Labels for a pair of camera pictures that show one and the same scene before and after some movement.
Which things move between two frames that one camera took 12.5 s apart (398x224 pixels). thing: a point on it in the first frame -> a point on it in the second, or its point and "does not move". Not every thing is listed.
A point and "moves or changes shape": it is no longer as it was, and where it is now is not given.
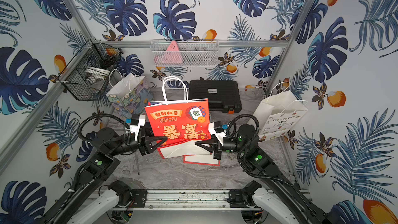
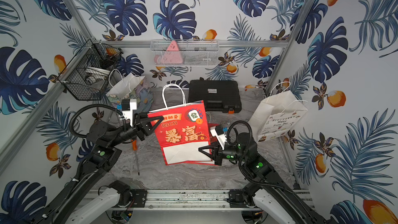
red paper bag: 183,121 moves or changes shape
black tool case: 224,96 does not move
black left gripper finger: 150,142 -> 147,127
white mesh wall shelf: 185,53 does not move
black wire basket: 87,76 does not move
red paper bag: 205,159 -> 209,125
